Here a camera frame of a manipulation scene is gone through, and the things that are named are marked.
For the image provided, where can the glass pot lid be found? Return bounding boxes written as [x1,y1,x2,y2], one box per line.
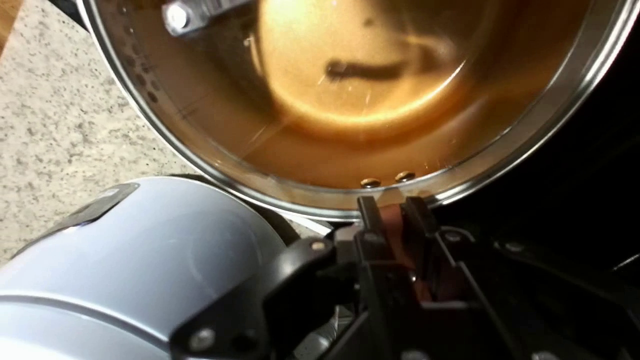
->
[75,0,640,221]

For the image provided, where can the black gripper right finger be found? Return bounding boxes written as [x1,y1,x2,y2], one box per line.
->
[404,193,640,360]

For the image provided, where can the white appliance lid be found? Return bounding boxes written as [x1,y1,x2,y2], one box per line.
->
[0,173,302,360]

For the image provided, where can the black electric stove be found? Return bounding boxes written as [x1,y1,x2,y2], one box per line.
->
[426,18,640,281]

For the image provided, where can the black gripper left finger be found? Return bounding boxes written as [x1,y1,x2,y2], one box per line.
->
[167,193,404,360]

